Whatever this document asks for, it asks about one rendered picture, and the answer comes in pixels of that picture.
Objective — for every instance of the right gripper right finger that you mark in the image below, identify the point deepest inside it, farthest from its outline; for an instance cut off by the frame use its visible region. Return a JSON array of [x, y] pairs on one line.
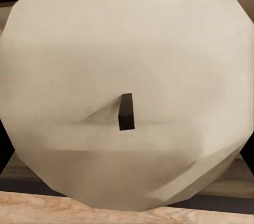
[[248, 153]]

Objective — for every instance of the pillar candle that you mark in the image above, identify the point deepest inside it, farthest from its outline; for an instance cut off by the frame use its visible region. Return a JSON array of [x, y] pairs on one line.
[[127, 104]]

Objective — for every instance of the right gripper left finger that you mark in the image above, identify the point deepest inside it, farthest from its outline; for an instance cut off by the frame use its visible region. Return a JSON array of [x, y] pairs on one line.
[[6, 148]]

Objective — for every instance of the cabinet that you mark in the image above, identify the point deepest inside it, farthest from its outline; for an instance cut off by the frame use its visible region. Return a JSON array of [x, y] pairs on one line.
[[231, 192]]

